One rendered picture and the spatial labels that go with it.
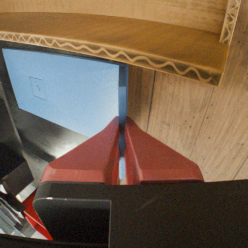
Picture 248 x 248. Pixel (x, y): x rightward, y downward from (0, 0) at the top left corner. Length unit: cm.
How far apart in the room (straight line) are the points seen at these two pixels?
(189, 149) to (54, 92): 12
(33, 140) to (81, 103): 13
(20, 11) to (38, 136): 14
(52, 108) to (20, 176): 26
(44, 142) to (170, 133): 16
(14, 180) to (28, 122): 19
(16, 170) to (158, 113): 32
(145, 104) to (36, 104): 11
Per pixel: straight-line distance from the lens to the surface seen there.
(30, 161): 40
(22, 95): 22
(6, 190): 31
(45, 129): 23
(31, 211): 47
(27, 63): 19
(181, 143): 16
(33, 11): 20
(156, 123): 16
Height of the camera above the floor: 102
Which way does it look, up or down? 45 degrees down
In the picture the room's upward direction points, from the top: 136 degrees counter-clockwise
